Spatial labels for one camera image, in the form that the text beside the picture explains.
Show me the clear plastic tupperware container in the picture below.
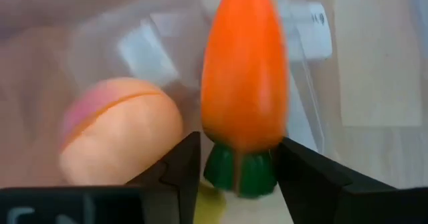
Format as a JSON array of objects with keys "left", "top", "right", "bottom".
[{"left": 49, "top": 0, "right": 335, "bottom": 224}]

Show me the yellow toy lemon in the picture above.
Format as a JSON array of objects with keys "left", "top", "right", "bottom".
[{"left": 193, "top": 180, "right": 228, "bottom": 224}]

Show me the pink toy peach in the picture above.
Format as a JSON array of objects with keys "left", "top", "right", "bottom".
[{"left": 59, "top": 78, "right": 184, "bottom": 187}]

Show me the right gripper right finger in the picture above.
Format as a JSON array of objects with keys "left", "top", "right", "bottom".
[{"left": 274, "top": 137, "right": 397, "bottom": 224}]

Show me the orange toy carrot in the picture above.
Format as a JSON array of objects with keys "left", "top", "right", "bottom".
[{"left": 200, "top": 0, "right": 291, "bottom": 199}]

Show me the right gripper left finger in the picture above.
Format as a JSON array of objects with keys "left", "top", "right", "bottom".
[{"left": 126, "top": 132, "right": 201, "bottom": 224}]

